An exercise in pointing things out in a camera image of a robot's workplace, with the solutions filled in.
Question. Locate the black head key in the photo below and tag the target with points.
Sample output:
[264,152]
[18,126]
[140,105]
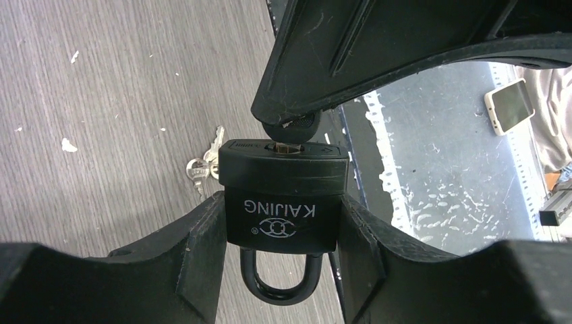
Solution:
[288,138]

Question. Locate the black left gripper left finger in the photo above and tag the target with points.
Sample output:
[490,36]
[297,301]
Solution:
[172,275]

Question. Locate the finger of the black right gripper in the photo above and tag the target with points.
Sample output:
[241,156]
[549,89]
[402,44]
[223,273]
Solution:
[427,34]

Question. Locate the silver key bunch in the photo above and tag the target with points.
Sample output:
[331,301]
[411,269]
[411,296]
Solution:
[200,169]

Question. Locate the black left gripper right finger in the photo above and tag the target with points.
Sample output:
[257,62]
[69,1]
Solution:
[390,277]

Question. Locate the black Kaijing padlock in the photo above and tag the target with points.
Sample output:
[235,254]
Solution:
[284,199]

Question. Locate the white smartphone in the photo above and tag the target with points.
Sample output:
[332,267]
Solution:
[508,106]

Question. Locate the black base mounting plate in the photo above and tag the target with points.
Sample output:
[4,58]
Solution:
[357,147]

